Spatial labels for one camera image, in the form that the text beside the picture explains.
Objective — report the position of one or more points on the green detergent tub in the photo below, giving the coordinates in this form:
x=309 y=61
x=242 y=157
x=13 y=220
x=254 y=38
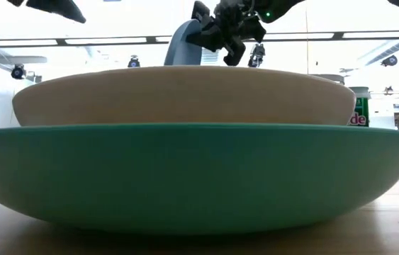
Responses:
x=360 y=113

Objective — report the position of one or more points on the plain teal plate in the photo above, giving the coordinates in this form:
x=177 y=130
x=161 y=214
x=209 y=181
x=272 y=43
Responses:
x=185 y=177

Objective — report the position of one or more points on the black ceiling camera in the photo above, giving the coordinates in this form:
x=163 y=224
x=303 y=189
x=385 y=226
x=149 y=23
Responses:
x=389 y=60
x=257 y=55
x=134 y=62
x=17 y=72

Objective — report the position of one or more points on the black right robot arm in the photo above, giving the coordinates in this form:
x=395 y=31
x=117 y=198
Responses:
x=277 y=8

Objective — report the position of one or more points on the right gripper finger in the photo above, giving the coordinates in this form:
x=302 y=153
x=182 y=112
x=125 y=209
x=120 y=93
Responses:
x=202 y=14
x=206 y=38

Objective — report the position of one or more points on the plain white plate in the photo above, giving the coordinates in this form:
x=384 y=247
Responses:
x=185 y=95

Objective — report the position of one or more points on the blue plate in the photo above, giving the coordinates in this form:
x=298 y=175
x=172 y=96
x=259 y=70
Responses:
x=181 y=49

